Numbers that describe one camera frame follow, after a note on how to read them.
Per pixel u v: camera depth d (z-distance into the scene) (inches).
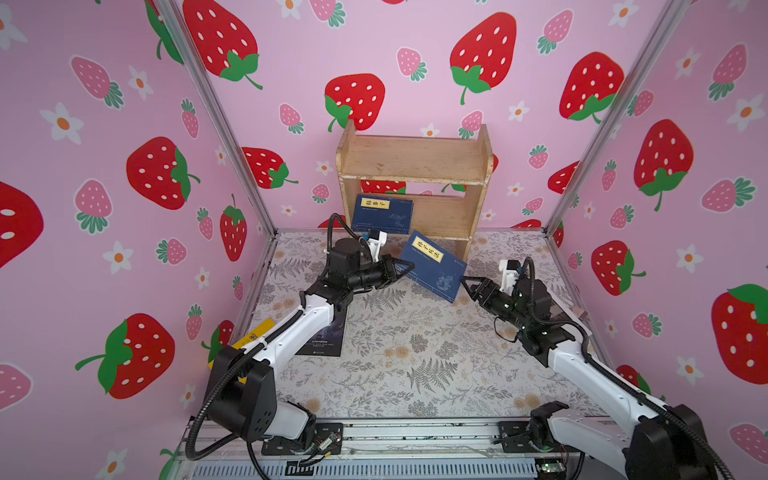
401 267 29.3
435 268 30.5
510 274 28.8
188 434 14.0
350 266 24.6
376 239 28.7
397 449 28.8
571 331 23.5
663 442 15.5
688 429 15.9
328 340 35.5
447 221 37.6
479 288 27.7
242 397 16.4
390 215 36.5
